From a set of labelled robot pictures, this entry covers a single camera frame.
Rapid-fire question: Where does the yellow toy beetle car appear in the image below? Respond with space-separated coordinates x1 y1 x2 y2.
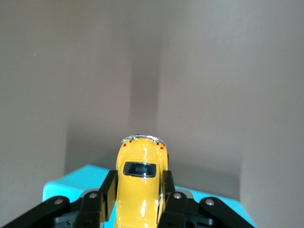
111 133 170 228

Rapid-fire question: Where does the teal plastic bin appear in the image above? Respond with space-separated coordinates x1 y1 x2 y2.
42 164 258 228

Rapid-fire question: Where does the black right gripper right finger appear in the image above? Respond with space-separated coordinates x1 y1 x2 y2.
158 170 256 228

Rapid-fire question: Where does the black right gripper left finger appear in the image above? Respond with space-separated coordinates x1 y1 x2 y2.
0 170 119 228

